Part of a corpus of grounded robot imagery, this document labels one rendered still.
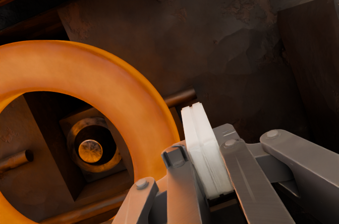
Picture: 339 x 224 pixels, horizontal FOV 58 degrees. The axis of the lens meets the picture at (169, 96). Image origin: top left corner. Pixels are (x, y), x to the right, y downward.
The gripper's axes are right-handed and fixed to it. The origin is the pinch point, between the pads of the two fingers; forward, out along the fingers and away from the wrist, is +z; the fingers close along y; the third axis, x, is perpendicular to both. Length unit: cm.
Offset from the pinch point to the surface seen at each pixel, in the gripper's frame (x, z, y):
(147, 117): 2.2, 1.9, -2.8
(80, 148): -0.7, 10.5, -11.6
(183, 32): 5.9, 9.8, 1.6
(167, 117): 1.6, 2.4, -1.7
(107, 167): -4.2, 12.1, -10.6
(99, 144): -1.0, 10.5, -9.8
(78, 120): 1.4, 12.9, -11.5
